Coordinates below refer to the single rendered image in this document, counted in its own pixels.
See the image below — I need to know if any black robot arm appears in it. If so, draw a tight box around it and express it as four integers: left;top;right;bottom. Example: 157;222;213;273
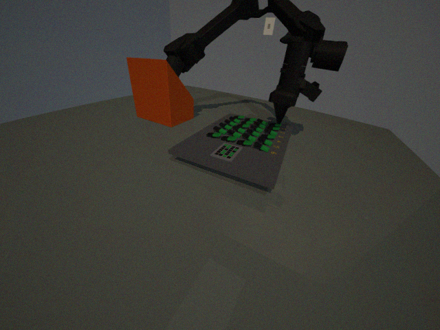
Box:
164;0;348;102

